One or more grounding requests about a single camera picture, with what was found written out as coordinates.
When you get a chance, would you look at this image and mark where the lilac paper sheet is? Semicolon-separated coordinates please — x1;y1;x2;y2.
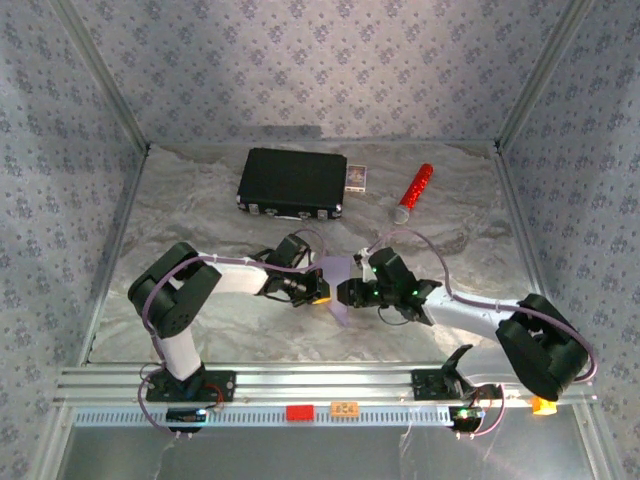
317;254;354;327

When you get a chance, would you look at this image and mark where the small printed card box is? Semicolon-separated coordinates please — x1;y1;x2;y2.
344;163;370;194

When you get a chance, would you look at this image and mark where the black hard case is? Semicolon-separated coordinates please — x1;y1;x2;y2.
235;147;349;222

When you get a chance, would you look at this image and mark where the red toy microphone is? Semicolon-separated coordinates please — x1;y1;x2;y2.
389;163;435;225

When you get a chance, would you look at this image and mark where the aluminium mounting rail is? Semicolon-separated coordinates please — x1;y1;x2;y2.
52;363;599;406

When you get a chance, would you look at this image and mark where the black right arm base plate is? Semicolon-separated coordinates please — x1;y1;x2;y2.
410;368;504;401

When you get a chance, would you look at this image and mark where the grey slotted cable duct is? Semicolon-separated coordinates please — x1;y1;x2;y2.
72;405;486;427

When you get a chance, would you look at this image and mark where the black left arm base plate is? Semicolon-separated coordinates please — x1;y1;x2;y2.
144;368;237;404

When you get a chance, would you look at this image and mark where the aluminium table side rail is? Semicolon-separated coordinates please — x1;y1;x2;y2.
77;144;151;366
492;142;551;301

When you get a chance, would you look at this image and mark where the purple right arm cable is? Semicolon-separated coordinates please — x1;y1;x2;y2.
367;229;600;441

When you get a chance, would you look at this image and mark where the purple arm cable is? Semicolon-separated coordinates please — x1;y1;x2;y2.
137;228;329;442
367;229;600;441

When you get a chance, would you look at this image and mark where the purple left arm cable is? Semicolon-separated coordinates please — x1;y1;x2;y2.
137;228;329;442

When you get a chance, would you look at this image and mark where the aluminium frame post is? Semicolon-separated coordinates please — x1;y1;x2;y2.
494;0;596;151

